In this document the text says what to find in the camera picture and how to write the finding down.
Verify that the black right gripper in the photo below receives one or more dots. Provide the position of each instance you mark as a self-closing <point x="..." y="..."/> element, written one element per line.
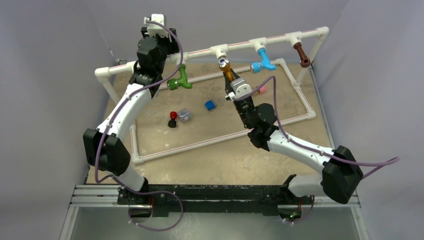
<point x="228" y="88"/>

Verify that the orange water faucet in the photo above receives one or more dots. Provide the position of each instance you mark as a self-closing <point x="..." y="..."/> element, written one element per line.
<point x="223" y="64"/>

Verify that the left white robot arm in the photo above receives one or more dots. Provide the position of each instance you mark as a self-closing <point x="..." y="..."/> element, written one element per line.
<point x="104" y="145"/>

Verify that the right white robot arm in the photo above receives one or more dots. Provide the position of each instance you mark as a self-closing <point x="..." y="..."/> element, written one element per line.
<point x="337" y="171"/>

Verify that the blue water faucet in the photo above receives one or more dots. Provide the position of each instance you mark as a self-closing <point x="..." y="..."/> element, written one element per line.
<point x="264" y="64"/>

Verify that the green water faucet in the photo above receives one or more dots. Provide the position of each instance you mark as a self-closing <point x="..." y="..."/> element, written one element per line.
<point x="181" y="81"/>

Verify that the brown water faucet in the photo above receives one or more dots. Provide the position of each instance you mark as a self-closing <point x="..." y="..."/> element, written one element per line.
<point x="304" y="60"/>

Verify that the blue cube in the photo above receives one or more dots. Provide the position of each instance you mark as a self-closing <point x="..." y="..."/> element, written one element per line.
<point x="210" y="105"/>

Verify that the pink capped small bottle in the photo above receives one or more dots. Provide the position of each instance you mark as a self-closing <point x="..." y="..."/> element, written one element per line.
<point x="261" y="90"/>

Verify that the clear plastic small box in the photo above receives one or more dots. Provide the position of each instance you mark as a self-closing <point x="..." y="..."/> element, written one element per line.
<point x="184" y="115"/>

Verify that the red black knob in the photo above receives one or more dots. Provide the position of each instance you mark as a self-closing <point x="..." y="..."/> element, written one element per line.
<point x="172" y="123"/>

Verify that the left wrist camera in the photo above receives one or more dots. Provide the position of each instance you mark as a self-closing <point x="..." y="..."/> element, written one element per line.
<point x="152" y="29"/>

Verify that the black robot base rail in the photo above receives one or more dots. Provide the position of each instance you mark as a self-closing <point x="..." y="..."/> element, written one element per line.
<point x="268" y="200"/>

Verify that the aluminium extrusion frame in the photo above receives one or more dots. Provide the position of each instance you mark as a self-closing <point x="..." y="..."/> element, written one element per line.
<point x="88" y="196"/>

